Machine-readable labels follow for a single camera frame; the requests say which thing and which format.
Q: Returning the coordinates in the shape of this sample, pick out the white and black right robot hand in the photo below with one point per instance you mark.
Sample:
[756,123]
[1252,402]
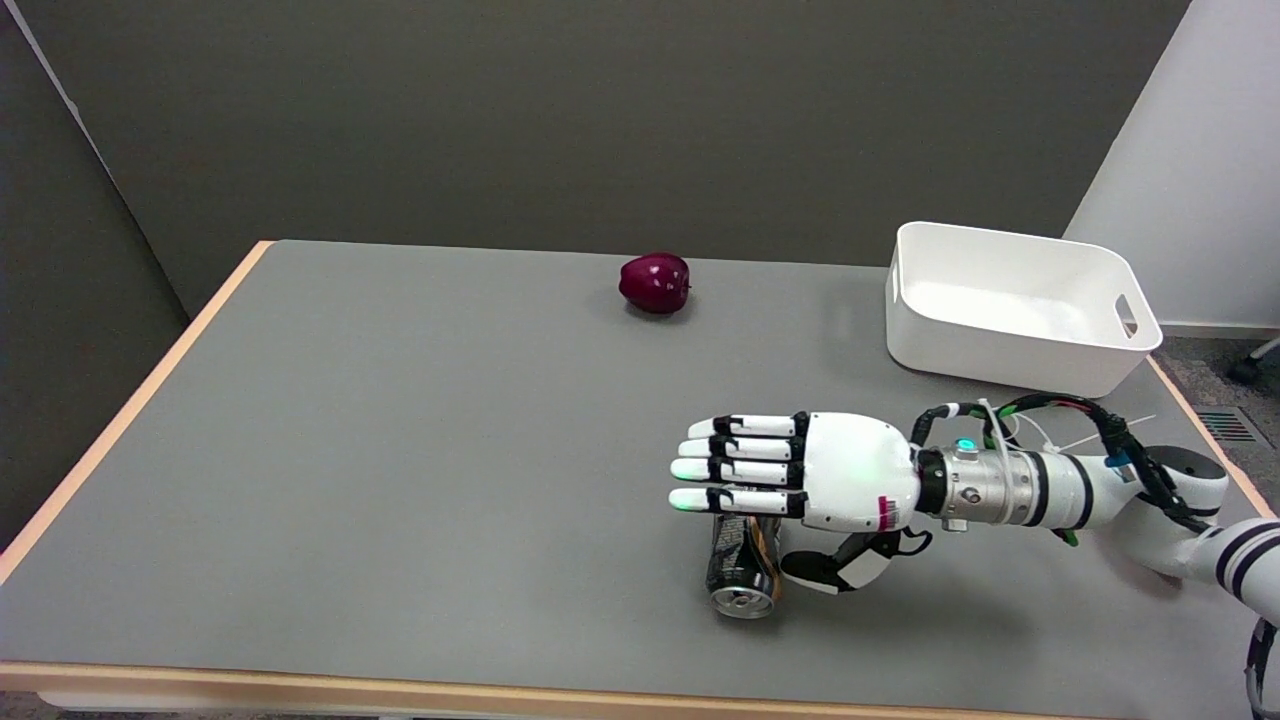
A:
[850,468]

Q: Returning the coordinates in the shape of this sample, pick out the black drink can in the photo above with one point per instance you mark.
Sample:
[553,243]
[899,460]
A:
[740,570]

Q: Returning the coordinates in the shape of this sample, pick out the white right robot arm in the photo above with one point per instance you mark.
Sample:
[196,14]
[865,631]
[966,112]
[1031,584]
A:
[1060,490]

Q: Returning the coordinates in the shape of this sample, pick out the white plastic bin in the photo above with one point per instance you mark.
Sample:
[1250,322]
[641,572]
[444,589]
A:
[1010,310]

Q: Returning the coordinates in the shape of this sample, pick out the dark red apple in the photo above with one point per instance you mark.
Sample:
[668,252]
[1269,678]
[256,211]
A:
[655,282]

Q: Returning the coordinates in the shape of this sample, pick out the floor vent grille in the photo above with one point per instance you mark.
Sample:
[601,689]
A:
[1228,426]

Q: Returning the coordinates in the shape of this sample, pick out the black chair caster leg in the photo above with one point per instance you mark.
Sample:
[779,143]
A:
[1250,365]

